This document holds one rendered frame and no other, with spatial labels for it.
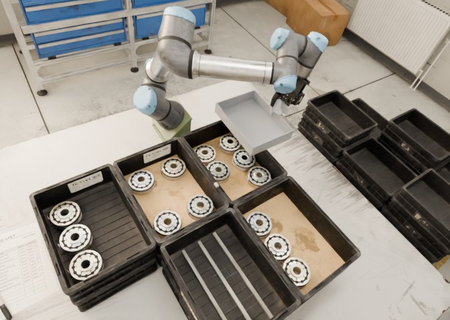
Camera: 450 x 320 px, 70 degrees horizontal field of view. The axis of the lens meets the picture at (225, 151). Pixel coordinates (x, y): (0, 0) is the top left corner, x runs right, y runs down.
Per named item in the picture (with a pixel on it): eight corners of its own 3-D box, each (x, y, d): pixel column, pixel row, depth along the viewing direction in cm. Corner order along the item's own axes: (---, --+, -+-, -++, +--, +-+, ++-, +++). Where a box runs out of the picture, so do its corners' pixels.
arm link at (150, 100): (147, 121, 156) (128, 110, 144) (152, 95, 159) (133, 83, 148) (167, 120, 150) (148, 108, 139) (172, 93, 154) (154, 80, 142)
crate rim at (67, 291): (29, 197, 115) (27, 194, 113) (112, 165, 128) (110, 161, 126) (65, 298, 95) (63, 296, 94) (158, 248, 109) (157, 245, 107)
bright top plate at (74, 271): (65, 259, 107) (65, 258, 107) (96, 246, 112) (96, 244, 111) (74, 286, 102) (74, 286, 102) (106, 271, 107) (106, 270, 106)
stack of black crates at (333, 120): (288, 143, 255) (307, 100, 220) (315, 131, 268) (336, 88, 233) (323, 180, 235) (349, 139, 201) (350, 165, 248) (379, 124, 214)
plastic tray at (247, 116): (214, 111, 136) (215, 102, 132) (252, 98, 144) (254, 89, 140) (250, 156, 123) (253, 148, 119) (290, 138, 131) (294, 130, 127)
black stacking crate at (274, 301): (159, 259, 116) (159, 246, 107) (226, 221, 129) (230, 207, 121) (220, 369, 97) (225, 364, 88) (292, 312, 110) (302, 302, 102)
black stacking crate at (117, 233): (38, 211, 122) (28, 195, 113) (114, 179, 135) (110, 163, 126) (73, 306, 103) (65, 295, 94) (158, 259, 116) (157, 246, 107)
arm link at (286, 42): (278, 51, 106) (307, 60, 109) (280, 21, 109) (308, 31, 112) (266, 61, 113) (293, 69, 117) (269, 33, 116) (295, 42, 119)
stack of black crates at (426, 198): (365, 224, 215) (401, 187, 181) (392, 205, 228) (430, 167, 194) (414, 276, 196) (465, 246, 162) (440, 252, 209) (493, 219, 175)
